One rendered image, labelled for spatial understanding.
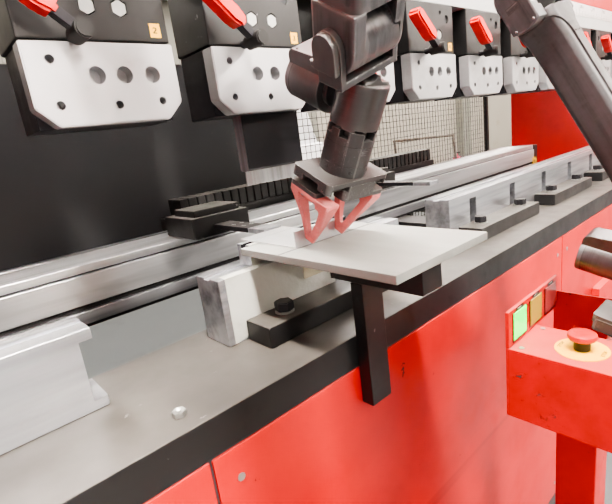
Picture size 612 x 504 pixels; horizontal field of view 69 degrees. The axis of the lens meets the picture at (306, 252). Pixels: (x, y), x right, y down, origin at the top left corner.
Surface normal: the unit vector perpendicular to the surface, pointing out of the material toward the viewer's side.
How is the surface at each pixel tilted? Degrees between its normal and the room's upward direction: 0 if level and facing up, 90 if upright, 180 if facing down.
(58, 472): 0
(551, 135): 90
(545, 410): 90
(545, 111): 90
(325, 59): 110
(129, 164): 90
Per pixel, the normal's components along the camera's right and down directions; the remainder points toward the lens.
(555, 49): -0.66, 0.48
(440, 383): 0.67, 0.11
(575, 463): -0.73, 0.26
